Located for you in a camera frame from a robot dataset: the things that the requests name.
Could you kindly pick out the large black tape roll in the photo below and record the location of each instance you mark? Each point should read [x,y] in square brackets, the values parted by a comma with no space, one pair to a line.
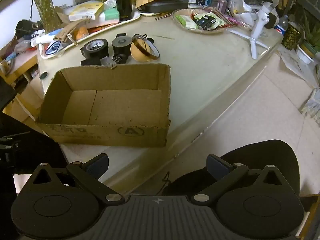
[87,54]

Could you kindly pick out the green wipes pack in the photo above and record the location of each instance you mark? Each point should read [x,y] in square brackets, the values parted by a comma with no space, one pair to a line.
[185,21]

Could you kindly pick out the white tray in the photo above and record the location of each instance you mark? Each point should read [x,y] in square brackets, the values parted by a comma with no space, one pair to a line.
[131,18]

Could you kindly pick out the thin brown stick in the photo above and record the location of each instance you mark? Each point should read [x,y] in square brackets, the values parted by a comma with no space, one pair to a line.
[162,37]

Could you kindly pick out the blue white pouch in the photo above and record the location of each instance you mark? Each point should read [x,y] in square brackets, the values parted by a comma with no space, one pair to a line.
[53,48]

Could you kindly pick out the orange packet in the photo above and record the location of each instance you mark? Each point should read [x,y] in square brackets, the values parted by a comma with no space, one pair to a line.
[82,33]

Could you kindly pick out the green tissue pack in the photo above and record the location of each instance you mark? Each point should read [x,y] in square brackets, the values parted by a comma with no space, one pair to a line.
[110,16]

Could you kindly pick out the black snack packet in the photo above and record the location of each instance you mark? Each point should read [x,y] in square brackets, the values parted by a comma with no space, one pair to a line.
[206,22]

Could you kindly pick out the glass vase with dried flowers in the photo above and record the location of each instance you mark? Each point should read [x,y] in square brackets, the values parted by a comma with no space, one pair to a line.
[46,10]

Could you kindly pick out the white plate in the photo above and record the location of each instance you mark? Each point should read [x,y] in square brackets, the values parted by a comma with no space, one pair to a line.
[150,13]

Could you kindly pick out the white plastic packet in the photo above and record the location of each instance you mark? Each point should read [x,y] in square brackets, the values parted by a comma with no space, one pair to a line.
[110,3]

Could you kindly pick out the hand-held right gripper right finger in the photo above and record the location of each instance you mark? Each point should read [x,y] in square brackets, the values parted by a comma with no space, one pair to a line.
[217,166]

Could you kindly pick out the yellow white carton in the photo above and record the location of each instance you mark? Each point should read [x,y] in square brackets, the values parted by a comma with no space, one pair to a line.
[85,11]

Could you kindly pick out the patterned glass jar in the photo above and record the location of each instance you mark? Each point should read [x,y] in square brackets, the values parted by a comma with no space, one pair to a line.
[291,37]

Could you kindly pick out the white blue printed bag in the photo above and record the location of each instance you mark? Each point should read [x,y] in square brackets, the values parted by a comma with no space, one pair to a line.
[41,38]

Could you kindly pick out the pink clear plastic sleeve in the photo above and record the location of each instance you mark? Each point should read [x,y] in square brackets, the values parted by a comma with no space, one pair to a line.
[237,21]

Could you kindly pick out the white green packet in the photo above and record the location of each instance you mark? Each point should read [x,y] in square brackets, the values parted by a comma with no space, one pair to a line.
[220,21]

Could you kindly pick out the black thermos bottle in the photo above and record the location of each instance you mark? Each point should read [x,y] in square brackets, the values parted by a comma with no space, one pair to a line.
[123,2]

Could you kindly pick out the black office chair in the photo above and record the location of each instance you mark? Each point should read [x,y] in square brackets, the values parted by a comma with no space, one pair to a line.
[262,152]

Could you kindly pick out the white gimbal tripod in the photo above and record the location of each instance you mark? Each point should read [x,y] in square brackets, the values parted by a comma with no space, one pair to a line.
[262,17]

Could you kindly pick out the glass bowl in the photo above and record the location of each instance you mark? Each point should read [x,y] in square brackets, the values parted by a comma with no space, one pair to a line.
[180,26]

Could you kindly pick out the pink soap bottle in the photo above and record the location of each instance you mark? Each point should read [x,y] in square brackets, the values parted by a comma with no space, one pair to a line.
[222,3]

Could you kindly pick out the black zip case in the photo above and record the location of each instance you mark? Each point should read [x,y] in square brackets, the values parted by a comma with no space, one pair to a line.
[167,5]

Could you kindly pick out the blue cap soda bottle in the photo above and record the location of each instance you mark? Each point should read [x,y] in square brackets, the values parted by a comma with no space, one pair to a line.
[282,26]

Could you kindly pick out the white plastic bag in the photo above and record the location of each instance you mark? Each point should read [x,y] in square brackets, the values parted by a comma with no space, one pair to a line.
[238,5]

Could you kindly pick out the amber tape roll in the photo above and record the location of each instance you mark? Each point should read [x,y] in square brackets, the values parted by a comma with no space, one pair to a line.
[140,53]

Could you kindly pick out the brown cardboard box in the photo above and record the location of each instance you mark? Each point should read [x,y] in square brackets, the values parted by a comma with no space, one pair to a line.
[112,135]

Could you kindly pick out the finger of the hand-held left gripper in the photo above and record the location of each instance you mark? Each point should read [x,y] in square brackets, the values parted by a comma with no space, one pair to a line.
[7,142]

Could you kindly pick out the grey fringed blanket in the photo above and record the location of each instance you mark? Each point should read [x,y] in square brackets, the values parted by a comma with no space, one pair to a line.
[311,107]

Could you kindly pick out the clear plastic bag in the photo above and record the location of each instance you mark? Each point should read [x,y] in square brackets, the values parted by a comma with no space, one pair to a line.
[107,62]

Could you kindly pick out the white potted plant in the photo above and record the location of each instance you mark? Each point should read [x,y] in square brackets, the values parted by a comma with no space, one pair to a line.
[305,53]

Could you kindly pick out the grey round disc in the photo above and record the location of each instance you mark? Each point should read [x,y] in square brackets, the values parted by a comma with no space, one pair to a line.
[120,49]

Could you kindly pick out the black power adapter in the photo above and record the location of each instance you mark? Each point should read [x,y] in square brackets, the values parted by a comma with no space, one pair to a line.
[121,58]

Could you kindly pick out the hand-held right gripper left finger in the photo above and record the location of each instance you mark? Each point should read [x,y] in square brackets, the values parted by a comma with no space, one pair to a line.
[97,166]

